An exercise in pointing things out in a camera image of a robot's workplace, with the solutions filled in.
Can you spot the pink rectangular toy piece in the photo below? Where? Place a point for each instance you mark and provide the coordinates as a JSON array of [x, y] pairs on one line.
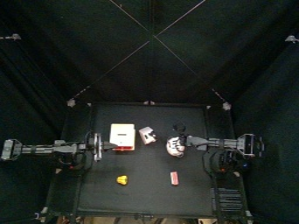
[[174, 178]]

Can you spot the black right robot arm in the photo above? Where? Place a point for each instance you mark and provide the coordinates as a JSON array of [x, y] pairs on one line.
[[230, 143]]

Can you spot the white box with red edge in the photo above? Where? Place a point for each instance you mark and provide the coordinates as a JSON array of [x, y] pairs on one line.
[[124, 136]]

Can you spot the silver frame clamp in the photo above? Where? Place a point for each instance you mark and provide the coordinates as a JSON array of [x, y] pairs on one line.
[[292, 38], [226, 106], [149, 102], [72, 102], [15, 37]]

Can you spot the small pale pink toy block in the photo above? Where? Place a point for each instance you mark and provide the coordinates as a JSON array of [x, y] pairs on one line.
[[148, 135]]

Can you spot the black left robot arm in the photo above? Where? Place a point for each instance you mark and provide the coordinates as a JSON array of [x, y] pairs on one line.
[[44, 149]]

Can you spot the small yellow toy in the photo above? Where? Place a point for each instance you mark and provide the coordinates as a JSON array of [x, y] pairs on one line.
[[122, 180]]

